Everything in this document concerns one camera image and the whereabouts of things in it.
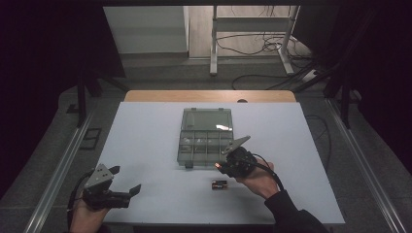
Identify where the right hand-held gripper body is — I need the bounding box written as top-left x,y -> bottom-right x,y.
222,135 -> 258,179

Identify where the white power strip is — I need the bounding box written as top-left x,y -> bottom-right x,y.
301,68 -> 321,83

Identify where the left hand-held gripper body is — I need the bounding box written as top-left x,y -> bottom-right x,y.
82,163 -> 131,211

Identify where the tangle of black floor cables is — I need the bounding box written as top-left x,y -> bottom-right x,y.
216,31 -> 312,61

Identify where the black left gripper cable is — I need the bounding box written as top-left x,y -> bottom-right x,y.
66,170 -> 95,231

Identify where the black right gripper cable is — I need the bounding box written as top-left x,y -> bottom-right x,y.
251,152 -> 286,192

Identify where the black floor plate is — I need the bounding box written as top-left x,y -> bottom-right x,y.
80,127 -> 103,150

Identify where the white cabinet panel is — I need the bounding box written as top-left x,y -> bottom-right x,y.
103,6 -> 190,54

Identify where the white metal desk frame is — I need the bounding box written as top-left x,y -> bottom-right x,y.
209,5 -> 301,78

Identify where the black metal stand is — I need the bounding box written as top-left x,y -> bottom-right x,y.
323,62 -> 359,129
75,62 -> 130,128

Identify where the thin black cable beside table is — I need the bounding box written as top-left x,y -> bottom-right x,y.
305,114 -> 332,173

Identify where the person's right hand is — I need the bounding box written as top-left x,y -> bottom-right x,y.
237,157 -> 280,200

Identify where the person's left hand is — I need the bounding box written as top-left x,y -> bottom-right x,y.
69,205 -> 110,233

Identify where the clear grey compartment storage box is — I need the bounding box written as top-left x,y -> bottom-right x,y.
176,107 -> 235,170

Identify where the wooden table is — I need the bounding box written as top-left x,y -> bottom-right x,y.
124,89 -> 297,104

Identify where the long black floor cable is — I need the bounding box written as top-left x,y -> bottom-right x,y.
230,62 -> 317,91

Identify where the aluminium floor rail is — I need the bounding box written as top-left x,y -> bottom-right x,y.
23,109 -> 95,233
325,98 -> 408,233

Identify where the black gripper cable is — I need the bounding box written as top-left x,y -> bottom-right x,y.
251,152 -> 286,192
66,170 -> 95,231

